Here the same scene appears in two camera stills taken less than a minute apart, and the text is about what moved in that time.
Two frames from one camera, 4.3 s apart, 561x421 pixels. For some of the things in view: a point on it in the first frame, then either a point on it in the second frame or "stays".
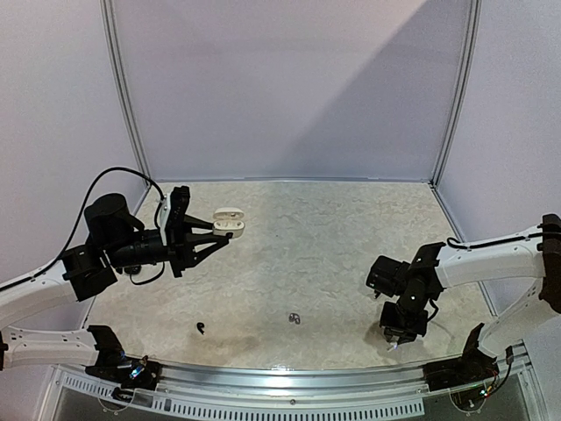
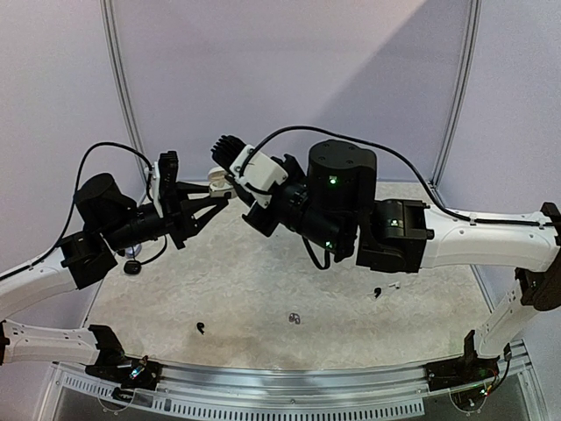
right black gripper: [403, 332] -> [261, 215]
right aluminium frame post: [472, 41] stays
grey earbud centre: [294, 317] stays
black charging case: [133, 269] stays
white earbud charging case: [229, 220] -> [219, 185]
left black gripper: [181, 241] -> [174, 209]
